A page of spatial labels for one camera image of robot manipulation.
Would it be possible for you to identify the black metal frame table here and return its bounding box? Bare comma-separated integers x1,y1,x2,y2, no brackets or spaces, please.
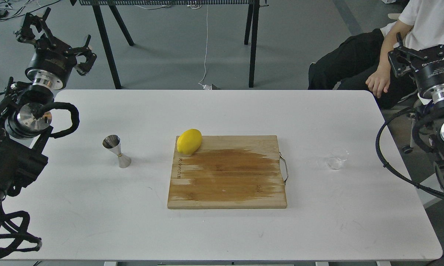
70,0,268,89

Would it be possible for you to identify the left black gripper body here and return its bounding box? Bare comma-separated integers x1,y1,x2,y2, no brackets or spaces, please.
25,38,77,82

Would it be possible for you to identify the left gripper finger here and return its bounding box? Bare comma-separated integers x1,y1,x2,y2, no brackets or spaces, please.
63,35,97,76
14,7,54,48

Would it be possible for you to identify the clear glass measuring cup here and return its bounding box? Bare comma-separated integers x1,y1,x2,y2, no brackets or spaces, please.
323,147,350,170

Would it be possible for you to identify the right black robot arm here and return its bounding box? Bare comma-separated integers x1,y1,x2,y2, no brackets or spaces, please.
375,34,444,200

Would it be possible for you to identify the cable bundle on floor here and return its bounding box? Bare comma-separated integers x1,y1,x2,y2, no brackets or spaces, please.
0,0,61,27

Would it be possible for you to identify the wooden cutting board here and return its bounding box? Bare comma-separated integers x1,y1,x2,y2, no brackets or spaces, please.
167,135,287,210

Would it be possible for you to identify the seated person white shirt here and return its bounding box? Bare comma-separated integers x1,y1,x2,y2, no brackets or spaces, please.
308,0,444,109

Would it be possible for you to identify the steel double jigger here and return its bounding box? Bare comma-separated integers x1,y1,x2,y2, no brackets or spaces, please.
102,134,132,168

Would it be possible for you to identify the person's bare hand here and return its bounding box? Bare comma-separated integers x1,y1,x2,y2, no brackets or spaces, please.
365,66,391,99

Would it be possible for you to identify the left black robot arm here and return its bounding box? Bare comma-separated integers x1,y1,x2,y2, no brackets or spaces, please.
0,7,97,259

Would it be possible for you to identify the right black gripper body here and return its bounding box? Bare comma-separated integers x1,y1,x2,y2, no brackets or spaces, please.
411,57,444,98

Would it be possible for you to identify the yellow lemon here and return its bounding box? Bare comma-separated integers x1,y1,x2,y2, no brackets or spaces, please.
176,129,203,155

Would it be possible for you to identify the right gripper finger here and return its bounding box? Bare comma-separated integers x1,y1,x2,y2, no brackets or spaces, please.
388,33,425,77

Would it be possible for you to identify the white hanging cable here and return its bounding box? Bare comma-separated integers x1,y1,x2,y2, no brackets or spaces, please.
198,4,212,90

